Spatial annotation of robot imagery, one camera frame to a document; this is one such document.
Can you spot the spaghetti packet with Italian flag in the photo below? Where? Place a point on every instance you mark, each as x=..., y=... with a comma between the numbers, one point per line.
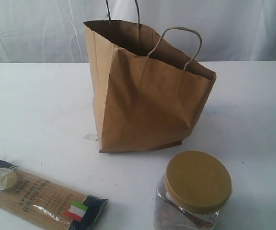
x=46, y=204

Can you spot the clear tape piece on table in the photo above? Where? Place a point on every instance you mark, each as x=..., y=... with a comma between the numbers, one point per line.
x=91, y=137

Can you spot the brown paper bag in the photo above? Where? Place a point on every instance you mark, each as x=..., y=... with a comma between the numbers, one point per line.
x=148, y=95

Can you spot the clear jar with yellow lid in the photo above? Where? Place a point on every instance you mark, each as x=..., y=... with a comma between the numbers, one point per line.
x=192, y=192

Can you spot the white backdrop curtain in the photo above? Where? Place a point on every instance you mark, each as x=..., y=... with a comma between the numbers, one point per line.
x=53, y=30

